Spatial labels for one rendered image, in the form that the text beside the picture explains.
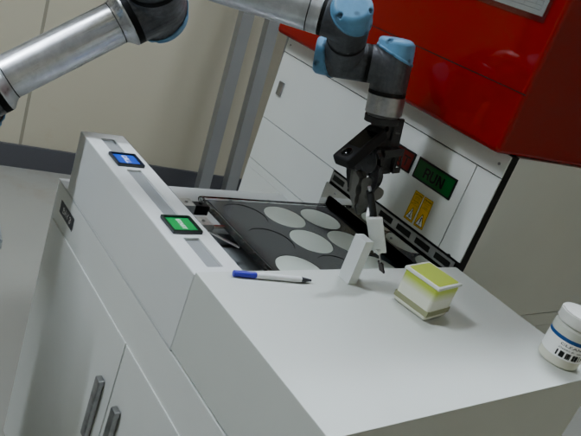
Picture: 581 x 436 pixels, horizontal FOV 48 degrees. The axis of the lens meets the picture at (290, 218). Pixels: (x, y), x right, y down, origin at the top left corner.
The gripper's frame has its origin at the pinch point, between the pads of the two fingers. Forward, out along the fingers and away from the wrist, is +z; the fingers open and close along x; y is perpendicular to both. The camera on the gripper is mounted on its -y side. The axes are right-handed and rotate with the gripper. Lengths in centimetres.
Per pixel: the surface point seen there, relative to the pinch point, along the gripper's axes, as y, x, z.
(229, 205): -17.5, 20.8, 5.3
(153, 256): -47.7, -0.3, 3.3
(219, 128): 87, 176, 34
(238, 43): 92, 175, -8
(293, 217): -3.2, 15.2, 7.6
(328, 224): 5.0, 11.7, 9.0
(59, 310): -49, 35, 32
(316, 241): -5.4, 4.5, 8.8
